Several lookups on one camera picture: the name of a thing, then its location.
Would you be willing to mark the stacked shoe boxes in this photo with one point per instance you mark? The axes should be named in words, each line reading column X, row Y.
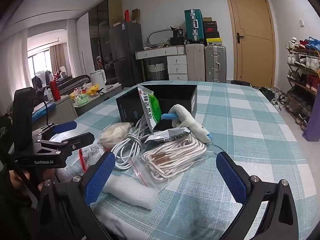
column 211, row 32

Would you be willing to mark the red tumbler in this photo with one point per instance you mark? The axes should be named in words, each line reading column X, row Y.
column 54, row 90

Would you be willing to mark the wooden shoe rack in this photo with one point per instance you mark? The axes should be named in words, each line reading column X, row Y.
column 303, row 77

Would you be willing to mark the wooden door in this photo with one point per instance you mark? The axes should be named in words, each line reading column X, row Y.
column 253, row 42

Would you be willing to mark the teal suitcase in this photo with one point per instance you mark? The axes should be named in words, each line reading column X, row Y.
column 194, row 26

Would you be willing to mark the grey refrigerator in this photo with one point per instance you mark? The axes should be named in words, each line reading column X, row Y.
column 126, row 39

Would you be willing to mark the grey side cabinet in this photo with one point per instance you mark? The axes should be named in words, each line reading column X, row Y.
column 66, row 110

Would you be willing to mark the white plush toy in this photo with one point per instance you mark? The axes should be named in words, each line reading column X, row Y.
column 181, row 117

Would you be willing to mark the beige suitcase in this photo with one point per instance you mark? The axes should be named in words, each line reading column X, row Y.
column 195, row 62

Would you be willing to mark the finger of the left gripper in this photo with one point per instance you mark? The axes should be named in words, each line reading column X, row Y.
column 47, row 132
column 66, row 146

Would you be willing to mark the black cardboard box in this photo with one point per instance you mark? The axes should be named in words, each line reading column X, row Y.
column 131, row 110

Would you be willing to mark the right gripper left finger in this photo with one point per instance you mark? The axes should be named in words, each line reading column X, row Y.
column 65, row 211

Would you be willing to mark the purple bag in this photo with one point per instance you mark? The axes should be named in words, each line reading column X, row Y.
column 312, row 131

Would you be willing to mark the white kettle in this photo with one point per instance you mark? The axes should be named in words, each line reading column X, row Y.
column 98, row 78

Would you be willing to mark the white drawer desk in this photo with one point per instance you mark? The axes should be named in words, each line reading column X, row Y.
column 173, row 57

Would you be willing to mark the white foam piece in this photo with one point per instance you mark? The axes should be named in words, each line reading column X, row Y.
column 131, row 191

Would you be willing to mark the laundry basket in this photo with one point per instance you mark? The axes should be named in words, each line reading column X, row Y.
column 156, row 71

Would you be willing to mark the green white snack packet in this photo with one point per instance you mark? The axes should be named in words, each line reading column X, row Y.
column 151, row 107

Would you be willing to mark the silver suitcase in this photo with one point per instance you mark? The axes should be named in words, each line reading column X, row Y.
column 215, row 63

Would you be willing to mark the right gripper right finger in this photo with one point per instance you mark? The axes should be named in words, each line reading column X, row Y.
column 280, row 217

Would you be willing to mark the red white wipes packet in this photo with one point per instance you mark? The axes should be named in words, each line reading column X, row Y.
column 89, row 155

